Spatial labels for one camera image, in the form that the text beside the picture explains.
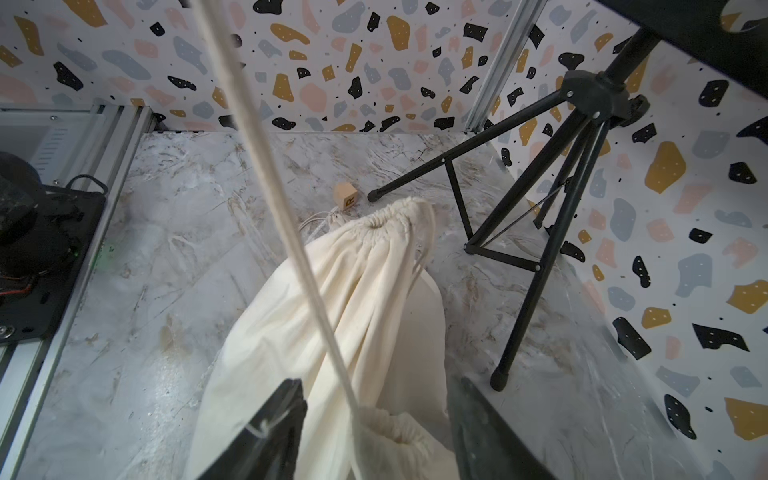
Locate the small wooden cube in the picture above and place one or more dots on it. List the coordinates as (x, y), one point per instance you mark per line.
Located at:
(345, 195)

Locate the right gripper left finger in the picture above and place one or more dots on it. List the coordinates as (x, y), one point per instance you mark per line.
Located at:
(267, 446)

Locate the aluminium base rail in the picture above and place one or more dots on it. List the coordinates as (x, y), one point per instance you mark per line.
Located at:
(62, 171)

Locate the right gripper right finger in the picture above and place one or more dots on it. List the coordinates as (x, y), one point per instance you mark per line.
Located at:
(485, 446)

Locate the black perforated music stand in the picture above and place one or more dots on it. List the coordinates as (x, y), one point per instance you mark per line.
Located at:
(601, 102)

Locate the cream soil bag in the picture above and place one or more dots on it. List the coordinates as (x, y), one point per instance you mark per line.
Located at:
(387, 315)
(387, 446)

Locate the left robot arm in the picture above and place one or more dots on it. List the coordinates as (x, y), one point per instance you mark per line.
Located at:
(46, 232)

